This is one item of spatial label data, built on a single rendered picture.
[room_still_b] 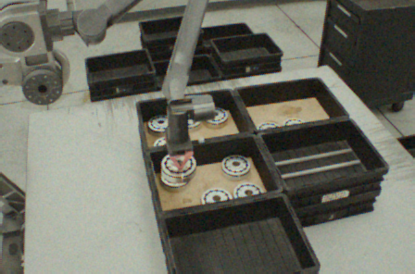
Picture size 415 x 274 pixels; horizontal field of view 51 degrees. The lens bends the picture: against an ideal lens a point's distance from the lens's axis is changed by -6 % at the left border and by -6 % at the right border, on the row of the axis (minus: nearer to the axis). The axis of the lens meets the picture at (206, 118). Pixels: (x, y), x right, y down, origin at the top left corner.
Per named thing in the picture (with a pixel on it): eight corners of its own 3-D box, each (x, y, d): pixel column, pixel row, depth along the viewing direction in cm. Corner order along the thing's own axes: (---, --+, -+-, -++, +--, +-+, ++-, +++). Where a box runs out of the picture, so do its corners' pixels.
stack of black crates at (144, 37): (149, 97, 318) (144, 41, 291) (143, 75, 341) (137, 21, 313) (204, 88, 327) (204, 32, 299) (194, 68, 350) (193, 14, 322)
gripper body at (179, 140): (185, 130, 134) (185, 109, 129) (193, 153, 126) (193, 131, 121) (164, 132, 132) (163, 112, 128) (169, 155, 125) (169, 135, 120)
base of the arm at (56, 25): (47, 39, 125) (39, 0, 117) (75, 34, 127) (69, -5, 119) (47, 53, 118) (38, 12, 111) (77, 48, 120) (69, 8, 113)
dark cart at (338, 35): (340, 127, 314) (365, 10, 259) (312, 93, 348) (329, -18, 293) (408, 113, 327) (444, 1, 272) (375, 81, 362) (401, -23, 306)
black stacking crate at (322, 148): (281, 216, 149) (284, 193, 142) (253, 157, 171) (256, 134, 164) (383, 193, 156) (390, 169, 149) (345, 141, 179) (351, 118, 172)
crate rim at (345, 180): (283, 196, 143) (284, 192, 141) (255, 138, 166) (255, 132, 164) (390, 173, 150) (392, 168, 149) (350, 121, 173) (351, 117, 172)
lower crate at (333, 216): (277, 236, 155) (281, 214, 148) (251, 178, 178) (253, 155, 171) (375, 213, 163) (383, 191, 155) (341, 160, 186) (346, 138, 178)
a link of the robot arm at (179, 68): (197, -36, 134) (205, -52, 124) (215, -31, 135) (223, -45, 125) (158, 97, 128) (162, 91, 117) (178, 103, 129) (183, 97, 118)
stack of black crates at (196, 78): (160, 132, 288) (157, 87, 267) (152, 105, 311) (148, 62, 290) (221, 121, 297) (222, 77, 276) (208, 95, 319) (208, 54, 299)
